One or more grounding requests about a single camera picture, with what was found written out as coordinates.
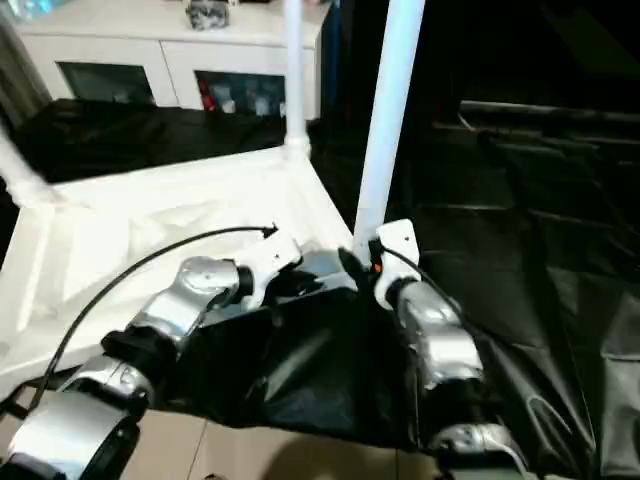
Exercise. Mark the white plastic table leg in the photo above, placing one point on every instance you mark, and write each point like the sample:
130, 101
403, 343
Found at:
385, 110
294, 70
25, 170

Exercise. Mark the white plastic table top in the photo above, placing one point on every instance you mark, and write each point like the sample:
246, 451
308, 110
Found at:
110, 220

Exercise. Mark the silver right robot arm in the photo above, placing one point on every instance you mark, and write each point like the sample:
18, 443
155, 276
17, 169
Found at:
440, 340

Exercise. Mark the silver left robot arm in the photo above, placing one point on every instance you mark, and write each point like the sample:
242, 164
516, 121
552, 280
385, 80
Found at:
170, 310

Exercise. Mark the black plastic table mat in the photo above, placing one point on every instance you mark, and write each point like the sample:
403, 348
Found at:
540, 220

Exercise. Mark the black flat bar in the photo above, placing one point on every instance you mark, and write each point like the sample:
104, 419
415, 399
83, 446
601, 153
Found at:
550, 108

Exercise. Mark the white glass-door cabinet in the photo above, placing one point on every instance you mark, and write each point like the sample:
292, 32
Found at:
130, 45

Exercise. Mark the grey crumpled clump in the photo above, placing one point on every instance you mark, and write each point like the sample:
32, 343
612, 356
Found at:
208, 13

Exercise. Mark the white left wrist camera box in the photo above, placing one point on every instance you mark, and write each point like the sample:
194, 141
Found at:
270, 252

